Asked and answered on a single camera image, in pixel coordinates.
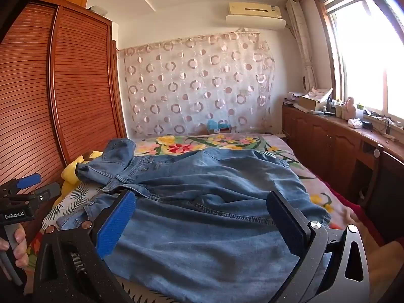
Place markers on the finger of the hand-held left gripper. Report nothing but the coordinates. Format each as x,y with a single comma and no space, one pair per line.
30,180
47,191

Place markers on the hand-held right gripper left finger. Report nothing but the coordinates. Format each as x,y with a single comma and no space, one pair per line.
116,224

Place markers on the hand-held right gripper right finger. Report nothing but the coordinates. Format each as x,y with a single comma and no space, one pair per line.
284,224

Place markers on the blue denim pants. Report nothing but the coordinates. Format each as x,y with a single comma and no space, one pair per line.
205,227

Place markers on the person's left hand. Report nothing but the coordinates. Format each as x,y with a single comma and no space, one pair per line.
22,252

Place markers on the yellow plush toy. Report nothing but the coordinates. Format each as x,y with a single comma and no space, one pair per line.
69,173

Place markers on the bundled blue denim garment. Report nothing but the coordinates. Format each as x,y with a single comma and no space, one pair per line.
116,154

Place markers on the dark red blanket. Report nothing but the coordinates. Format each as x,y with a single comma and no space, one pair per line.
356,211

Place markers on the wooden sideboard cabinet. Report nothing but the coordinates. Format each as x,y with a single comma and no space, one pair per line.
318,139

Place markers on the wooden louvered wardrobe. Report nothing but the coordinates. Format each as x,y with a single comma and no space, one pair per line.
38,85

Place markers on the floral blanket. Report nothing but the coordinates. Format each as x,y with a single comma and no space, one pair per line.
189,145

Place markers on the small cardboard box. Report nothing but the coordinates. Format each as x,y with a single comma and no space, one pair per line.
221,131

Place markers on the blue plastic bag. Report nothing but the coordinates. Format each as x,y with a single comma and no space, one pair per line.
216,124

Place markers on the white tissue box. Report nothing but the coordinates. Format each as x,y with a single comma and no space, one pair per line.
355,123

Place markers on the stack of papers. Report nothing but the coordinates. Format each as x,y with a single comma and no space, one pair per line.
293,98

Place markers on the small black device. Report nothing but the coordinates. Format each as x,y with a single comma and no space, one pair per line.
367,125

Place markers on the floral printed paper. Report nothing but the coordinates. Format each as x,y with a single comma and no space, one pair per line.
320,93

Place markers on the circle-patterned sheer curtain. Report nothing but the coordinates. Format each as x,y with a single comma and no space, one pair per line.
189,85

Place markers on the white bundle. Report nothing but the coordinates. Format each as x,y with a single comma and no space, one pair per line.
97,10

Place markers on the tied white window curtain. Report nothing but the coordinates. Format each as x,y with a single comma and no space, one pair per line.
299,38

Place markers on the wooden framed window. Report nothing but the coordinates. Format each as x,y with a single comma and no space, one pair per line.
363,53

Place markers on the wall air conditioner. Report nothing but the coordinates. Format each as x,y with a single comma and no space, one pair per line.
252,9

